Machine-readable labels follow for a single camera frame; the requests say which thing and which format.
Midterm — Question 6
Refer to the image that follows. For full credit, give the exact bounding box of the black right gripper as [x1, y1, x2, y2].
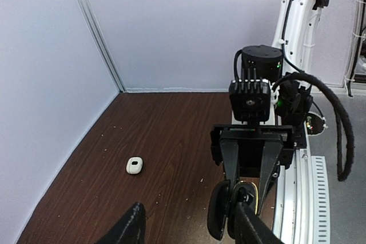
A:
[210, 125, 307, 201]

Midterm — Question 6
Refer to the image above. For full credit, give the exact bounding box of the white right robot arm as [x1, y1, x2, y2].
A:
[210, 0, 329, 202]

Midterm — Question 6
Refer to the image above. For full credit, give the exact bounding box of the aluminium front table rail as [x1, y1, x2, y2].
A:
[271, 89, 366, 244]

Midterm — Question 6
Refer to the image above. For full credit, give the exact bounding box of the left aluminium corner post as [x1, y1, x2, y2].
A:
[77, 0, 126, 93]

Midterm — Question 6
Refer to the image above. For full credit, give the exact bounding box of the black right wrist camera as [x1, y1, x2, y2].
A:
[229, 78, 279, 126]

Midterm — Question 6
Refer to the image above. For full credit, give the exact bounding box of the white earbud charging case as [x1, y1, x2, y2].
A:
[126, 157, 144, 175]

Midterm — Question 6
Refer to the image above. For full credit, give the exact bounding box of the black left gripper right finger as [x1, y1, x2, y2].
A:
[234, 202, 283, 244]

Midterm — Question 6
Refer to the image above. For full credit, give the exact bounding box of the black round cap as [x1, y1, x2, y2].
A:
[207, 179, 261, 241]

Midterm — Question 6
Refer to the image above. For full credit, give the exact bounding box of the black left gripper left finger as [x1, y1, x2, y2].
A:
[96, 202, 146, 244]

